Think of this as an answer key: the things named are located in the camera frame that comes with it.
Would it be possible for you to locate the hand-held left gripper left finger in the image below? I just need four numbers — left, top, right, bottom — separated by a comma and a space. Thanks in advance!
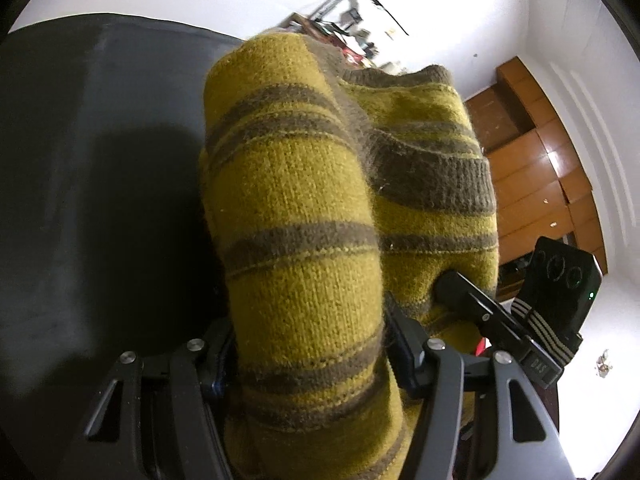
62, 317, 236, 480

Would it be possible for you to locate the wooden cabinet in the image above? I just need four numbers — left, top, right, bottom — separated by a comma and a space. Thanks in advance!
462, 56, 608, 301

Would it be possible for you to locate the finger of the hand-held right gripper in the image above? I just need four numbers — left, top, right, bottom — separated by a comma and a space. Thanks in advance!
432, 270, 531, 356

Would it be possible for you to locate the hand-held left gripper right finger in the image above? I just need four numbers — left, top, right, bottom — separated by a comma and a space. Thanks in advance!
385, 292, 576, 480

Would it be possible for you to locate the yellow striped knit sweater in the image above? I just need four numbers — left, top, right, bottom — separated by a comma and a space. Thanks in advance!
199, 30, 501, 480

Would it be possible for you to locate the black metal frame stand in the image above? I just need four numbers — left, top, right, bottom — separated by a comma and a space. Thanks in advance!
300, 0, 411, 41

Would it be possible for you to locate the wooden desk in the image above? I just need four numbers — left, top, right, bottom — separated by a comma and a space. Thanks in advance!
287, 10, 406, 76

